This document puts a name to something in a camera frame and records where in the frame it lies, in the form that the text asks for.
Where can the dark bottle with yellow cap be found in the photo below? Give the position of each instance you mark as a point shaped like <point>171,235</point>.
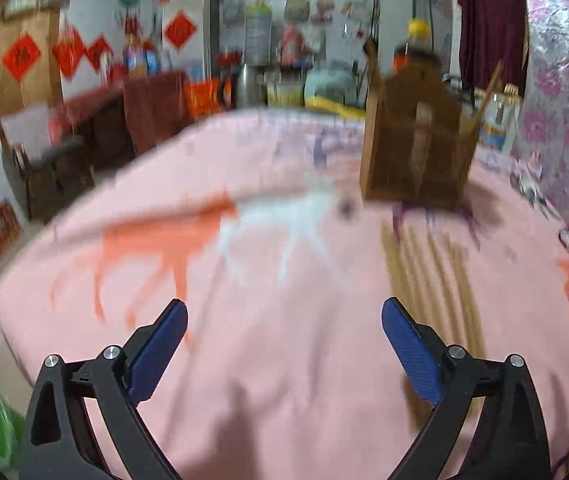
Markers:
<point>417,40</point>

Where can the red diamond paper decoration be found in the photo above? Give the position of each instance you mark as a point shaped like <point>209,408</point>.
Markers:
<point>180,30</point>
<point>98,52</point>
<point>22,57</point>
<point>68,55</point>

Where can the red snack bag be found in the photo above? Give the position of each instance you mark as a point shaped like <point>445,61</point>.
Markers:
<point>202,99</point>

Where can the dark red curtain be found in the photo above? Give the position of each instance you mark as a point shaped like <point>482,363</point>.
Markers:
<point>489,20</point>

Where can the white refrigerator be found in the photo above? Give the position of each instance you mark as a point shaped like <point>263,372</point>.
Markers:
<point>187,60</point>

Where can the wooden armchair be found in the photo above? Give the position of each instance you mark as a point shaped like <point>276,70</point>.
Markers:
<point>49,170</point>

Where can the floral purple sheet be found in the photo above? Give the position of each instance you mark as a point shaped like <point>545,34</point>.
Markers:
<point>564,85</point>

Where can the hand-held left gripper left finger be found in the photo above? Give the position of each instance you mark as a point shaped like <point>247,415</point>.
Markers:
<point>162,355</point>

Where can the wooden slatted utensil holder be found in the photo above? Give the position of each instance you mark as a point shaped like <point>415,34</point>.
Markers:
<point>414,160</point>

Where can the pink printed tablecloth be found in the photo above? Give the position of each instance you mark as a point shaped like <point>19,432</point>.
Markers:
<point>264,310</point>

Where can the cooking oil bottle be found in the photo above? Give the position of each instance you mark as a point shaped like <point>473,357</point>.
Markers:
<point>496,120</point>

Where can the drink bottle with blue label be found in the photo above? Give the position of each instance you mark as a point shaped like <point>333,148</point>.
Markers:
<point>134,57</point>

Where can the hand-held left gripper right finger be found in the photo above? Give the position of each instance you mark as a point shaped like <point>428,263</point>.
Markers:
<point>409,350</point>

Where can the printed wooden chopstick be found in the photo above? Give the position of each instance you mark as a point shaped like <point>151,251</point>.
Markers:
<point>442,280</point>

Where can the pale kitchen appliance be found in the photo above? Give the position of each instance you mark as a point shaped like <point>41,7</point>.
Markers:
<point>332,87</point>

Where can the clear bottle with green collar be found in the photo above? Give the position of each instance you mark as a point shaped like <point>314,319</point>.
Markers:
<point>258,30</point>

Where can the metal kettle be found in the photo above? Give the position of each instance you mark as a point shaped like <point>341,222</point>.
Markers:
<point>249,87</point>

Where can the table with dark red cloth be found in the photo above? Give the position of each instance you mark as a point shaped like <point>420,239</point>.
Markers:
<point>154,110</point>

